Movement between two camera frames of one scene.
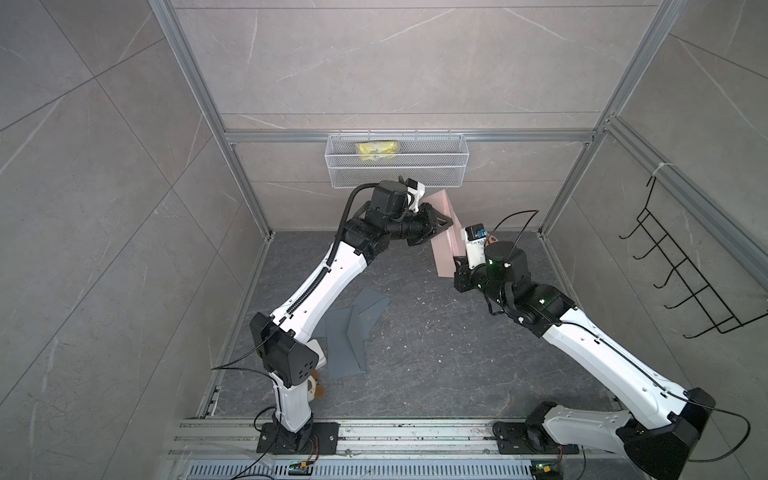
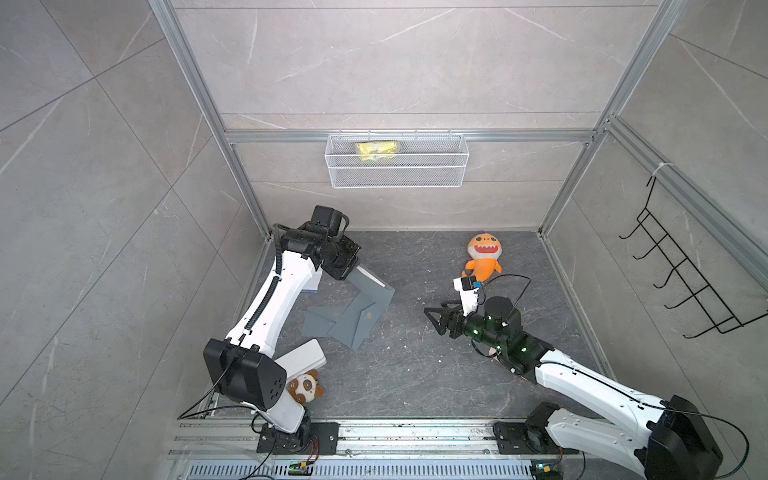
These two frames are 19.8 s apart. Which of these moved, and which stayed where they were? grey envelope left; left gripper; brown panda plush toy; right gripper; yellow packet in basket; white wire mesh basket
Moved: left gripper; right gripper
Stayed: brown panda plush toy; white wire mesh basket; grey envelope left; yellow packet in basket
